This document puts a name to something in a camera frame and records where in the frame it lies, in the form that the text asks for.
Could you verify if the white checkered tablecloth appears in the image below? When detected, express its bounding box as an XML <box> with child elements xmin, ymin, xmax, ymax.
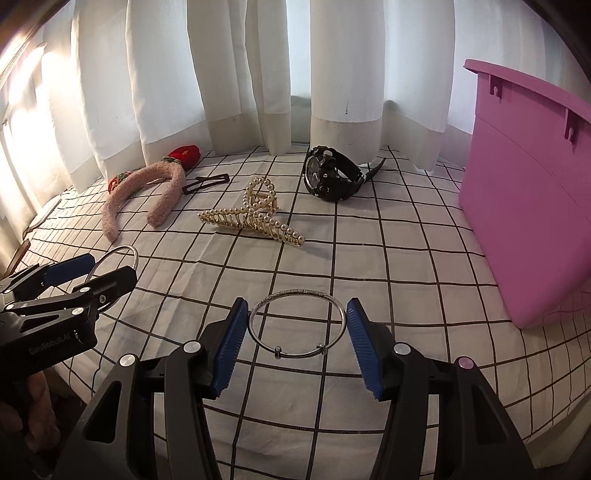
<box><xmin>0</xmin><ymin>143</ymin><xmax>591</xmax><ymax>480</ymax></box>

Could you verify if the person's left hand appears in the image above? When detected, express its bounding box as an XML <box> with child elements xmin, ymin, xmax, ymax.
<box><xmin>0</xmin><ymin>371</ymin><xmax>58</xmax><ymax>452</ymax></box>

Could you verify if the pearl hair claw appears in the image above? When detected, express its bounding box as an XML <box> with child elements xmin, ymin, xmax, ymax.
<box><xmin>198</xmin><ymin>175</ymin><xmax>306</xmax><ymax>250</ymax></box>

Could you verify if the pink plastic tub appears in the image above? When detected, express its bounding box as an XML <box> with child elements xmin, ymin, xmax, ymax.
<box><xmin>458</xmin><ymin>58</ymin><xmax>591</xmax><ymax>329</ymax></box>

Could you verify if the white curtain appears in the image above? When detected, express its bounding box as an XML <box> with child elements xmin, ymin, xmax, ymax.
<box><xmin>0</xmin><ymin>0</ymin><xmax>591</xmax><ymax>217</ymax></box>

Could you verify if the pink strawberry plush headband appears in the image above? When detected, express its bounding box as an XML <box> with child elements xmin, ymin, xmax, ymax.
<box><xmin>102</xmin><ymin>144</ymin><xmax>201</xmax><ymax>243</ymax></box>

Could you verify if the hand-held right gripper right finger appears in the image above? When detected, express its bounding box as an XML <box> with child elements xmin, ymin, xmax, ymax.
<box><xmin>346</xmin><ymin>298</ymin><xmax>539</xmax><ymax>480</ymax></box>

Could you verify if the large silver bangle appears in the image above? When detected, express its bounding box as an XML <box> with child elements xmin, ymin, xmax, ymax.
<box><xmin>90</xmin><ymin>244</ymin><xmax>139</xmax><ymax>282</ymax></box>

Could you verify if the black hair clip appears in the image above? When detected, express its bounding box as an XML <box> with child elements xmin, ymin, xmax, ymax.
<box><xmin>182</xmin><ymin>173</ymin><xmax>230</xmax><ymax>195</ymax></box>

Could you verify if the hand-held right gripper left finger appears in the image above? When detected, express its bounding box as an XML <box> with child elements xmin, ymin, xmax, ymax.
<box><xmin>69</xmin><ymin>298</ymin><xmax>250</xmax><ymax>480</ymax></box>

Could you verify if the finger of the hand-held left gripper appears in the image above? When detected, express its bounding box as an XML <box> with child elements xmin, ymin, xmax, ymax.
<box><xmin>7</xmin><ymin>254</ymin><xmax>96</xmax><ymax>296</ymax></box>
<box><xmin>0</xmin><ymin>266</ymin><xmax>138</xmax><ymax>333</ymax></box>

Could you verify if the black wrist watch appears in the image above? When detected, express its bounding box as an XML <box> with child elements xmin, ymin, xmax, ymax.
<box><xmin>302</xmin><ymin>145</ymin><xmax>386</xmax><ymax>202</ymax></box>

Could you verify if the dark brown flat case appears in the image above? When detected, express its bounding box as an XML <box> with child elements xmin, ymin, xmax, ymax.
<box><xmin>7</xmin><ymin>239</ymin><xmax>32</xmax><ymax>273</ymax></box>

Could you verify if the thin silver bracelet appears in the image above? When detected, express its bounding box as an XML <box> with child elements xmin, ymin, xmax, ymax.
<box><xmin>248</xmin><ymin>288</ymin><xmax>347</xmax><ymax>360</ymax></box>

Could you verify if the white flat device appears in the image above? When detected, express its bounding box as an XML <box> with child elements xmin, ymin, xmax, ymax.
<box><xmin>28</xmin><ymin>194</ymin><xmax>63</xmax><ymax>230</ymax></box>

